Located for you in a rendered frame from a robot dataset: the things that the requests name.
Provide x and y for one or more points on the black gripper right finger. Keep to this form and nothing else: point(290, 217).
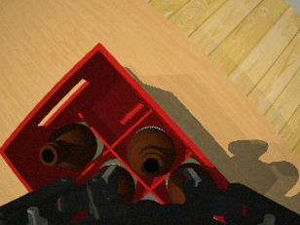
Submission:
point(230, 202)

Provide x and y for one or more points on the brown bottle with white label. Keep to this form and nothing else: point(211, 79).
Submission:
point(154, 147)

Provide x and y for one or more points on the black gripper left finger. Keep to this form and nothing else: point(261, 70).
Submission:
point(39, 206)

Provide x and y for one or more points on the red crate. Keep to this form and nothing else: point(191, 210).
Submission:
point(114, 110)

